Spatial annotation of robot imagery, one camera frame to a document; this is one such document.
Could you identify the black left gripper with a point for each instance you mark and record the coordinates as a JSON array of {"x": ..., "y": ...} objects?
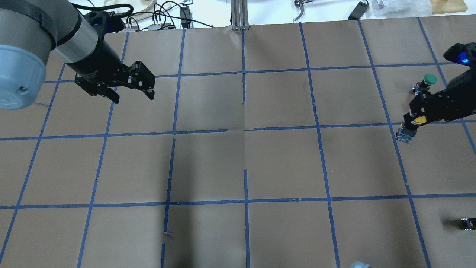
[{"x": 97, "y": 62}]

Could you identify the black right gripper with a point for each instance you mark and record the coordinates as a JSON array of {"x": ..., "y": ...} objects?
[{"x": 458, "y": 93}]

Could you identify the yellow push button switch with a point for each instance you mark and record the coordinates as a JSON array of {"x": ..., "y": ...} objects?
[{"x": 408, "y": 128}]

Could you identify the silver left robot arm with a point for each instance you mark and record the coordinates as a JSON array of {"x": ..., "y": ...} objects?
[{"x": 32, "y": 30}]

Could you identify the cream rectangular tray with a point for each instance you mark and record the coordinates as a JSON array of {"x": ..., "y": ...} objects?
[{"x": 152, "y": 14}]

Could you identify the cream round plate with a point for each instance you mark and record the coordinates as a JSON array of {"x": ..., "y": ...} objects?
[{"x": 138, "y": 5}]

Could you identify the wooden cutting board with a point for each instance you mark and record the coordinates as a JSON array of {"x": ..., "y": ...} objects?
[{"x": 448, "y": 6}]

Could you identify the clear plastic bag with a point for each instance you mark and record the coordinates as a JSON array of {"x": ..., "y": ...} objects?
[{"x": 401, "y": 8}]

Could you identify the black power adapter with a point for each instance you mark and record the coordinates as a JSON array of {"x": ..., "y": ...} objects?
[{"x": 359, "y": 10}]

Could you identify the small black yellow component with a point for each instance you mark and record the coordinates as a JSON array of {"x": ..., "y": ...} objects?
[{"x": 468, "y": 224}]

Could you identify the brown paper table mat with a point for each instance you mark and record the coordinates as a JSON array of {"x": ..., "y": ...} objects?
[{"x": 271, "y": 148}]

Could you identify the green push button switch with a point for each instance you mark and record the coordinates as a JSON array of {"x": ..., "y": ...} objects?
[{"x": 424, "y": 85}]

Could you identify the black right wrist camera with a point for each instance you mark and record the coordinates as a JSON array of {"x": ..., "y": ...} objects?
[{"x": 463, "y": 54}]

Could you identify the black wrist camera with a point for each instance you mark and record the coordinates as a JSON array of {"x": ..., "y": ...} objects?
[
  {"x": 463, "y": 54},
  {"x": 105, "y": 22}
]

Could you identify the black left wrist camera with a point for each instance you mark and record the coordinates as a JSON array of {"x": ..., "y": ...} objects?
[{"x": 105, "y": 22}]

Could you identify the aluminium frame post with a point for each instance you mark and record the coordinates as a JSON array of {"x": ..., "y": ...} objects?
[{"x": 239, "y": 15}]

